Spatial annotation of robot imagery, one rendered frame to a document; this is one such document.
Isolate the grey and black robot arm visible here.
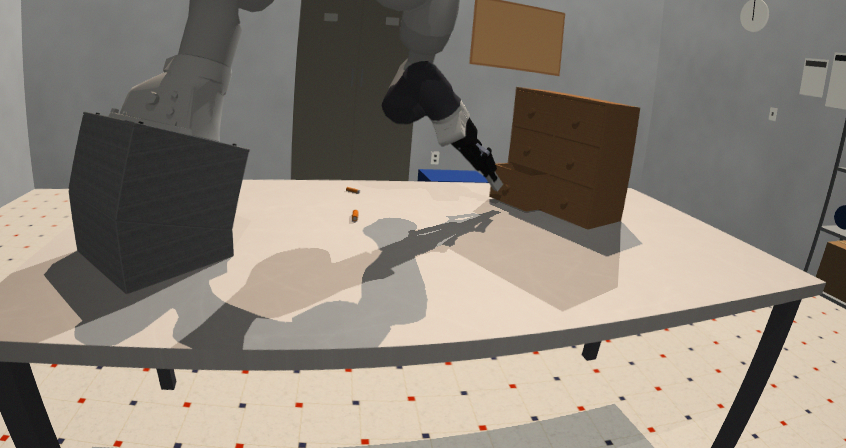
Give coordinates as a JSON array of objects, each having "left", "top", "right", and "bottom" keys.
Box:
[{"left": 109, "top": 0, "right": 470, "bottom": 147}]

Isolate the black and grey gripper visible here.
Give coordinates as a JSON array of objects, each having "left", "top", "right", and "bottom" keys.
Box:
[{"left": 451, "top": 118, "right": 503, "bottom": 192}]

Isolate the brown wooden drawer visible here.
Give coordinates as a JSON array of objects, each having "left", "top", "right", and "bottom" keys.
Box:
[
  {"left": 489, "top": 163, "right": 548, "bottom": 212},
  {"left": 514, "top": 91, "right": 557, "bottom": 133},
  {"left": 545, "top": 176, "right": 593, "bottom": 226},
  {"left": 550, "top": 137, "right": 600, "bottom": 186},
  {"left": 555, "top": 98, "right": 605, "bottom": 145},
  {"left": 510, "top": 127, "right": 553, "bottom": 171}
]

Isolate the dark brown chest of drawers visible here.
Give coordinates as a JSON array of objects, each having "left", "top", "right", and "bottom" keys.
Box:
[{"left": 508, "top": 87, "right": 640, "bottom": 230}]

